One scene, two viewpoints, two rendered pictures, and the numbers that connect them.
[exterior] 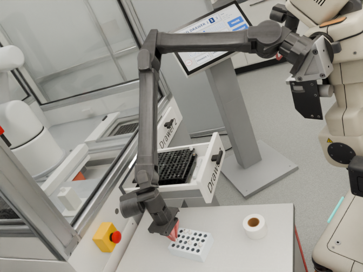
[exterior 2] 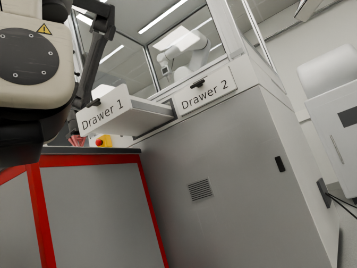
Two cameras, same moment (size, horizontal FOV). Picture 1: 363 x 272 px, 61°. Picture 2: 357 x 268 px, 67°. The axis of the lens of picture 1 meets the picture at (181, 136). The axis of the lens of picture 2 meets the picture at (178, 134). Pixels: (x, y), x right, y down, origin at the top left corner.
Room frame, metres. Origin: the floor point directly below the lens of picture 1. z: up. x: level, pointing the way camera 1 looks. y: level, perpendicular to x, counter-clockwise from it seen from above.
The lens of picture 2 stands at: (1.20, -1.09, 0.44)
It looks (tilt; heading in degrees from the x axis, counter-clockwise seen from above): 14 degrees up; 89
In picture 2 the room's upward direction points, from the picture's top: 17 degrees counter-clockwise
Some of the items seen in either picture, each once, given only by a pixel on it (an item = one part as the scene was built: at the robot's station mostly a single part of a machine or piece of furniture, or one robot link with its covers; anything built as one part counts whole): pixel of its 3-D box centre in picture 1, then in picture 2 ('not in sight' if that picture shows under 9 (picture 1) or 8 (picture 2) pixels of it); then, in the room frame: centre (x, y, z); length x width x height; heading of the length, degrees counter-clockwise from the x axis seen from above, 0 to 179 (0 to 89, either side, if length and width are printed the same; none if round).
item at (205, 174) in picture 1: (212, 164); (102, 111); (0.95, -0.06, 0.87); 0.29 x 0.02 x 0.11; 150
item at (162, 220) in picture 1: (161, 214); (75, 128); (0.75, 0.16, 0.92); 0.10 x 0.07 x 0.07; 140
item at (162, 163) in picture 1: (166, 170); not in sight; (1.05, 0.11, 0.87); 0.22 x 0.18 x 0.06; 60
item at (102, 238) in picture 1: (107, 237); (103, 142); (0.81, 0.37, 0.88); 0.07 x 0.05 x 0.07; 150
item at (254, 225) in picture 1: (255, 226); not in sight; (0.68, -0.10, 0.78); 0.07 x 0.07 x 0.04
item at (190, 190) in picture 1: (165, 171); (136, 119); (1.05, 0.12, 0.86); 0.40 x 0.26 x 0.06; 60
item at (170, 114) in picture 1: (166, 130); (203, 92); (1.38, 0.06, 0.87); 0.29 x 0.02 x 0.11; 150
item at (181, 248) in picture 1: (190, 244); not in sight; (0.73, 0.12, 0.78); 0.12 x 0.08 x 0.04; 49
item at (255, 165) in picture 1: (236, 113); not in sight; (1.91, -0.42, 0.51); 0.50 x 0.45 x 1.02; 8
